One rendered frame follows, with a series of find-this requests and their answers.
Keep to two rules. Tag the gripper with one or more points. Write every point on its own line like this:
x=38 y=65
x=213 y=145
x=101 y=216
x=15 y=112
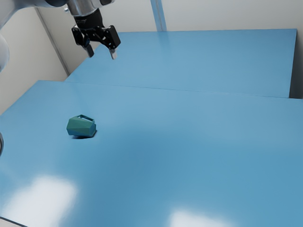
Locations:
x=88 y=22

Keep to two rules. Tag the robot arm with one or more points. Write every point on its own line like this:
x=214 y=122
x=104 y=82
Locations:
x=80 y=6

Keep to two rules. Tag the teal faceted mug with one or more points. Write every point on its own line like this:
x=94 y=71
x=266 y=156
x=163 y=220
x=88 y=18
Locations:
x=80 y=127

